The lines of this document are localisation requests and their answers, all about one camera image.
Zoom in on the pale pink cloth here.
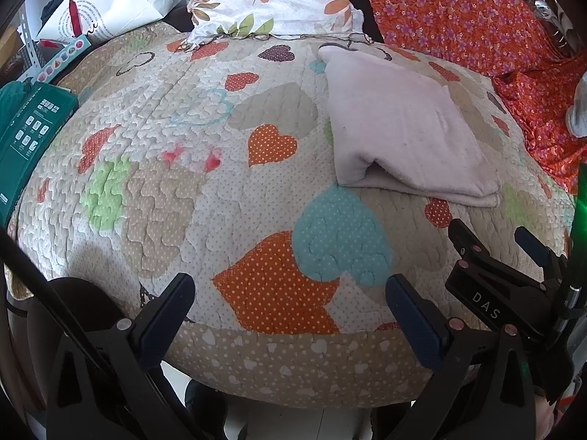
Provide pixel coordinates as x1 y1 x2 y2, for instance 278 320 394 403
318 44 502 208

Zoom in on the grey cloth item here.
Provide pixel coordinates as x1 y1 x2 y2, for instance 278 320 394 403
565 73 587 138

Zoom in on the orange floral blanket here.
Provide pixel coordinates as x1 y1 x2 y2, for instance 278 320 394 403
369 0 586 194

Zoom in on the heart patterned quilted bedspread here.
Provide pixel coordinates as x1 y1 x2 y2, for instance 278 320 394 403
8 23 574 407

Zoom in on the teal cardboard box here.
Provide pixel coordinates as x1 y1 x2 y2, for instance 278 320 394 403
1 81 79 227

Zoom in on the white floral pillow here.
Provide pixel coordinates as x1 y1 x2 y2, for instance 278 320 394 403
184 0 364 48

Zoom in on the colourful dotted paper strip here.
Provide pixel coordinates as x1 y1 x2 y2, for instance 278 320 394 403
34 35 91 84

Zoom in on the white paper bag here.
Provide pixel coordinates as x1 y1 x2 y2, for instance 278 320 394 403
38 0 180 44

